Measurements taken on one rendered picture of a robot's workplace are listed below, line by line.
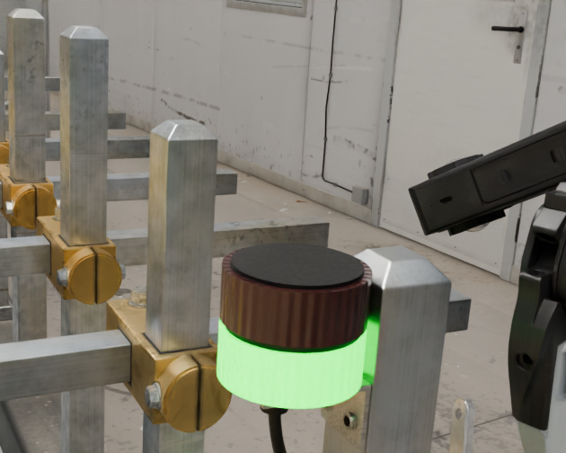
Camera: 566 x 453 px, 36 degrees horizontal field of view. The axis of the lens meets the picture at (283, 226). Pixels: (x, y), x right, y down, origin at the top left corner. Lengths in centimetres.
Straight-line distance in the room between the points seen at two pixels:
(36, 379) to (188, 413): 11
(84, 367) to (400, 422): 31
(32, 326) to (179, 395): 55
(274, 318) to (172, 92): 618
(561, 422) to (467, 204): 10
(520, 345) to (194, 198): 27
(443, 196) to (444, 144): 380
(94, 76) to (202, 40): 528
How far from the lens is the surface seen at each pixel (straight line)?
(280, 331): 33
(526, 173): 40
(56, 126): 163
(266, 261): 35
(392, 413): 38
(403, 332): 37
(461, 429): 49
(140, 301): 69
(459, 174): 41
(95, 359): 65
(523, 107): 387
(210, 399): 61
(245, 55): 560
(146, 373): 62
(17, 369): 64
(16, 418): 111
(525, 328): 38
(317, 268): 35
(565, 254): 38
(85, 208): 83
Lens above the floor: 122
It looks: 16 degrees down
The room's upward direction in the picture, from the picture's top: 4 degrees clockwise
